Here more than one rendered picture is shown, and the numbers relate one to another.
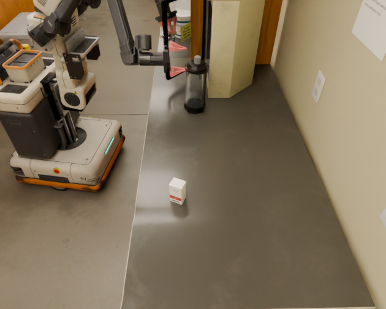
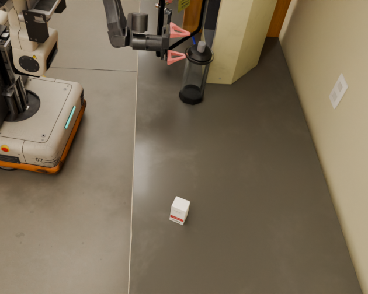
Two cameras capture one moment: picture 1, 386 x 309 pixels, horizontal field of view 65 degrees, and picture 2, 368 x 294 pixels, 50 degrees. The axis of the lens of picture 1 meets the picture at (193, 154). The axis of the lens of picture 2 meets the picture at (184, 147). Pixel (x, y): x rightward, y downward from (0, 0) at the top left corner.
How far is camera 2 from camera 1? 31 cm
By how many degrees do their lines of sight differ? 9
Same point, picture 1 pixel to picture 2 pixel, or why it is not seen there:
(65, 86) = (21, 48)
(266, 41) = (277, 11)
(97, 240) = (58, 235)
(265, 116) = (273, 112)
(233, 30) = (245, 13)
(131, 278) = not seen: outside the picture
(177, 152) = (173, 158)
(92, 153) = (50, 128)
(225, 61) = (232, 45)
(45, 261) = not seen: outside the picture
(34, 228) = not seen: outside the picture
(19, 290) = not seen: outside the picture
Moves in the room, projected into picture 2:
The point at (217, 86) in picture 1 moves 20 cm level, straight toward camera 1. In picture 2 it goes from (218, 71) to (217, 105)
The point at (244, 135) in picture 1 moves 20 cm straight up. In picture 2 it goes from (249, 137) to (261, 100)
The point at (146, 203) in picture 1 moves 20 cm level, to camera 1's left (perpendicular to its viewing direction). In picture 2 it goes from (143, 223) to (79, 220)
